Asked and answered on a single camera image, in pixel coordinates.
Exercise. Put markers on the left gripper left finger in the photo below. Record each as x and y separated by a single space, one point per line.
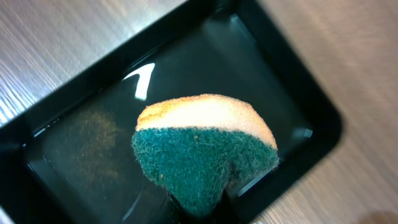
171 212

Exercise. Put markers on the green and orange sponge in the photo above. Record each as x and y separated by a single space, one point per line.
195 147

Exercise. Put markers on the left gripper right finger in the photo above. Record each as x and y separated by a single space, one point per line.
224 212

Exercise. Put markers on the black rectangular water tray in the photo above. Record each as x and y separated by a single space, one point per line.
69 158

